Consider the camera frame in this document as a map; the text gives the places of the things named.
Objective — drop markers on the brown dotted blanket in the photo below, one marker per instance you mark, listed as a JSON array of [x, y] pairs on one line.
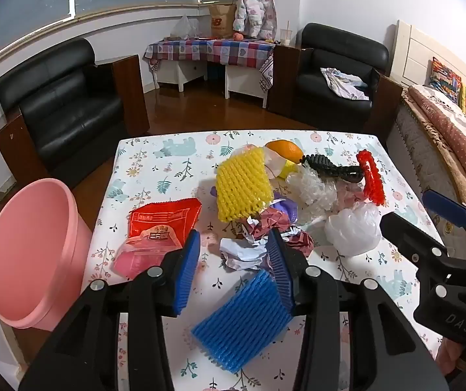
[[453, 138]]

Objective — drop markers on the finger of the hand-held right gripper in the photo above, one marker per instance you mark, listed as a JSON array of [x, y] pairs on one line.
[[404, 232], [445, 209]]

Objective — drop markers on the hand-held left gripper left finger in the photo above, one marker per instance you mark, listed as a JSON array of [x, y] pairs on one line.
[[186, 269]]

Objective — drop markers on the red foam net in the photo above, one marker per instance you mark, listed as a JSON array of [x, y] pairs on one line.
[[373, 183]]

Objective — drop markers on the plastic cup with straw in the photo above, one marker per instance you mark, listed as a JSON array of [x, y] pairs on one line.
[[285, 36]]

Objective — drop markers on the red snack packet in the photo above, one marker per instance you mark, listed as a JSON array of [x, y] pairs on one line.
[[159, 220]]

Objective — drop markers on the purple cloth roll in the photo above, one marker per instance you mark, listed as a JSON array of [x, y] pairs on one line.
[[286, 207]]

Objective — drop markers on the maroon white paper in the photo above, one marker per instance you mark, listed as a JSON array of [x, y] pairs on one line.
[[241, 252]]

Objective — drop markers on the yellow plastic bag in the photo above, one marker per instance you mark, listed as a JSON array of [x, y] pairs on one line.
[[288, 169]]

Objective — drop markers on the bed with quilted mattress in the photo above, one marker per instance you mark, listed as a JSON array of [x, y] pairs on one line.
[[410, 130]]

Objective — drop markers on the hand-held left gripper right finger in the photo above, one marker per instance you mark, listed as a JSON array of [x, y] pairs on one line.
[[280, 277]]

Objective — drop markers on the person's right hand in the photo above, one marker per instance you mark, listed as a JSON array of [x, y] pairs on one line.
[[453, 358]]

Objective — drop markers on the puffy floral jacket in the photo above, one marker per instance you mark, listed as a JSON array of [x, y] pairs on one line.
[[253, 8]]

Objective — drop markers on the orange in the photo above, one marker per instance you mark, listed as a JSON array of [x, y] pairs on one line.
[[284, 148]]

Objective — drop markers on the clear plastic bag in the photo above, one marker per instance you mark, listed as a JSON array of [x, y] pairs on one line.
[[185, 28], [314, 187]]

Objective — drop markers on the cream bed headboard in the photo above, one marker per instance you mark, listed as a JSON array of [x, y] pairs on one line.
[[416, 49]]

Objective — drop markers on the colourful patterned pillow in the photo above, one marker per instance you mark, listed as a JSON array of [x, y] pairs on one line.
[[445, 77]]

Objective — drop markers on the black leather armchair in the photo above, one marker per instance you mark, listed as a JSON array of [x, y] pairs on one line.
[[339, 49]]

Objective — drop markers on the brown paper bag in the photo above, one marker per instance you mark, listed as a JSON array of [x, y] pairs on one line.
[[221, 20]]

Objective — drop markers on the yellow foam net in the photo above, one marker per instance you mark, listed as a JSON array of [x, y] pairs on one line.
[[241, 187]]

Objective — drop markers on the printed white cloth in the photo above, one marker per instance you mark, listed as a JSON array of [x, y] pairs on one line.
[[345, 83]]

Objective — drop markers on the white desk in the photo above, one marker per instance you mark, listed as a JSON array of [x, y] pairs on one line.
[[241, 81]]

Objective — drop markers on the floral tablecloth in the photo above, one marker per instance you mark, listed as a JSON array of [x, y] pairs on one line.
[[168, 154]]

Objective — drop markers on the pink plastic bucket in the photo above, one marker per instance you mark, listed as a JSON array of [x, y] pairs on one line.
[[33, 252]]

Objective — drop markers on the blue foam net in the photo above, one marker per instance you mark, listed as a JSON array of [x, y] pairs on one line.
[[237, 326]]

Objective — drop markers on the black leather sofa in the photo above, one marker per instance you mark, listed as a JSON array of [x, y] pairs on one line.
[[66, 110]]

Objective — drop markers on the pale pink plastic bag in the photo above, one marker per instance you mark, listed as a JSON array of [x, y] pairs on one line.
[[349, 195]]

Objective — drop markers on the checkered tablecloth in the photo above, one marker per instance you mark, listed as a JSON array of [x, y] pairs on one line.
[[216, 51]]

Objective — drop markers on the black foam net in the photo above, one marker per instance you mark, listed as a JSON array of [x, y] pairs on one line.
[[322, 163]]

